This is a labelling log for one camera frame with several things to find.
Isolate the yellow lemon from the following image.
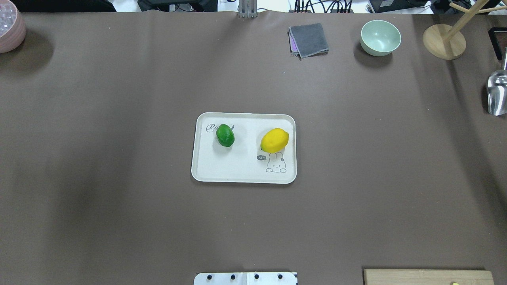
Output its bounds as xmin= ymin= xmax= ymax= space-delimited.
xmin=259 ymin=128 xmax=289 ymax=153

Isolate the green lime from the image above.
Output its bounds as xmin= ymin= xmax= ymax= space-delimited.
xmin=216 ymin=124 xmax=235 ymax=147

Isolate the cream rabbit tray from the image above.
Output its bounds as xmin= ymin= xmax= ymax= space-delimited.
xmin=191 ymin=112 xmax=297 ymax=184

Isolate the grey folded cloth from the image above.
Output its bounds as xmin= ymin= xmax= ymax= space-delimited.
xmin=288 ymin=23 xmax=329 ymax=59

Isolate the mint green bowl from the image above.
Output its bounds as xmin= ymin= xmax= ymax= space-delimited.
xmin=360 ymin=20 xmax=402 ymax=57

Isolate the wooden cutting board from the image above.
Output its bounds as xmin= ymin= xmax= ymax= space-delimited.
xmin=363 ymin=269 xmax=494 ymax=285

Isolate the wooden banana stand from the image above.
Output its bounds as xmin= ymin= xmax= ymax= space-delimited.
xmin=423 ymin=0 xmax=506 ymax=60

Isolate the metal scoop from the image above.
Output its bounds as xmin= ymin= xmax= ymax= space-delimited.
xmin=487 ymin=52 xmax=507 ymax=116

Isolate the pink bowl of ice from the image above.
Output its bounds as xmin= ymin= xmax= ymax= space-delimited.
xmin=0 ymin=0 xmax=27 ymax=53

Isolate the aluminium frame post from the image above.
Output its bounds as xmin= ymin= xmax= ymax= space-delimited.
xmin=238 ymin=0 xmax=258 ymax=18

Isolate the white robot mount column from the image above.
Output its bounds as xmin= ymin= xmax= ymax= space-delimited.
xmin=193 ymin=271 xmax=298 ymax=285

